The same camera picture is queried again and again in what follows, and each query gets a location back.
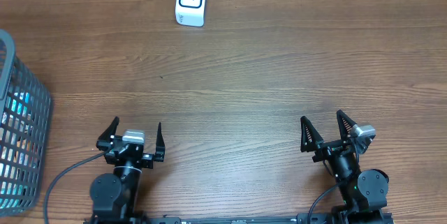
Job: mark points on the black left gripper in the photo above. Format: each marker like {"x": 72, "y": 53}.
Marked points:
{"x": 108, "y": 140}

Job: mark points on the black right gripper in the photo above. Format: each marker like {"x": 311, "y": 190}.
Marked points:
{"x": 326, "y": 148}

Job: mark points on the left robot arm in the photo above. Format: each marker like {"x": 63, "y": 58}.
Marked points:
{"x": 114, "y": 194}

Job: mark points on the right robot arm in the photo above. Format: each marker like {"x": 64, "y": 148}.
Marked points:
{"x": 363, "y": 192}

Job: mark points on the white barcode scanner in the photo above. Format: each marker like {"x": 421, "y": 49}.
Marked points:
{"x": 190, "y": 12}

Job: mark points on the grey plastic mesh basket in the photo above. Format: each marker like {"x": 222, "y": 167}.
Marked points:
{"x": 26, "y": 113}

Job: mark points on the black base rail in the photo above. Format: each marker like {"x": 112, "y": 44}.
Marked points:
{"x": 237, "y": 220}

